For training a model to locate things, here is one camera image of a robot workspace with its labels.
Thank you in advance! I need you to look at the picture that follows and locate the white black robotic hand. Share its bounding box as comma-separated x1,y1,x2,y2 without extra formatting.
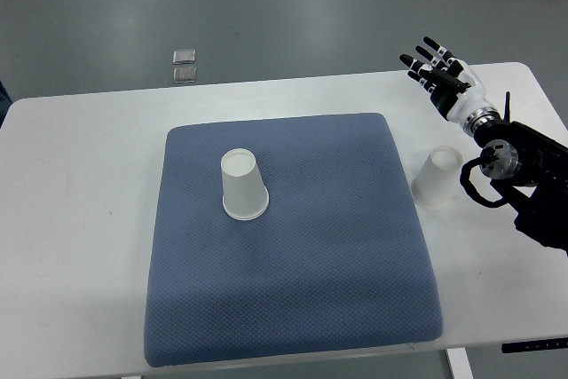
399,36,501,137

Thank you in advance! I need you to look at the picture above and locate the white paper cup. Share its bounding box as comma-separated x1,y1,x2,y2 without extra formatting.
220,148,270,221
410,146,462,209

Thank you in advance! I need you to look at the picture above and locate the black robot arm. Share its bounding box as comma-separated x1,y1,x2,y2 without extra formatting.
460,92,567,251

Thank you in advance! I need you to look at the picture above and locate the blue fabric cushion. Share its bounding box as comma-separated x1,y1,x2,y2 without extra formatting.
144,113,443,367

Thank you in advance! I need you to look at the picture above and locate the white paper cup on cushion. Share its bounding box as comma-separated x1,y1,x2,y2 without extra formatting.
220,148,270,221

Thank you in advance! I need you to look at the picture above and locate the white table leg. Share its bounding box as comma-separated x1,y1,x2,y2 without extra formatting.
446,348,474,379

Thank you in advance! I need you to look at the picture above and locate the black table control panel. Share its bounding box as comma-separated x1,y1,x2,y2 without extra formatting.
501,337,568,354

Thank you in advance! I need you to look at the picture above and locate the lower metal floor plate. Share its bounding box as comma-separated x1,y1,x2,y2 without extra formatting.
173,66,197,84

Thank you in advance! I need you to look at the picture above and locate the metal floor plate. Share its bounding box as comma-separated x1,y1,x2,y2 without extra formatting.
172,48,196,65
173,66,197,84

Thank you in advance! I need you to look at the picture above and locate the upper metal floor plate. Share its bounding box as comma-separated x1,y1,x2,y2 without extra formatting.
172,48,196,65

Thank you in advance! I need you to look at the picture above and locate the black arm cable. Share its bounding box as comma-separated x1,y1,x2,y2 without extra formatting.
459,156,511,209

